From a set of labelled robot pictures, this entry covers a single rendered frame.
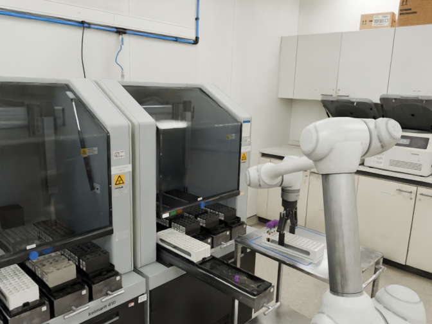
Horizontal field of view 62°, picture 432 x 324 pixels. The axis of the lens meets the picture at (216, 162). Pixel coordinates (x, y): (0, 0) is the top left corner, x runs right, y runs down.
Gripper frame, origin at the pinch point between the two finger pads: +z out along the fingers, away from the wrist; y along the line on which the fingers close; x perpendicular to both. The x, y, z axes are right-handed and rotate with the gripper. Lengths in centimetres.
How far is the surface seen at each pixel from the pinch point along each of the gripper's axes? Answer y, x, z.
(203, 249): -36.6, 23.0, 1.0
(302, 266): -11.5, -14.8, 5.5
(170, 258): -43, 39, 9
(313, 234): 26.5, -2.4, 5.5
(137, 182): -54, 49, -29
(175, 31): 63, 148, -116
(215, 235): -10.5, 37.7, 7.0
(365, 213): 192, 18, 42
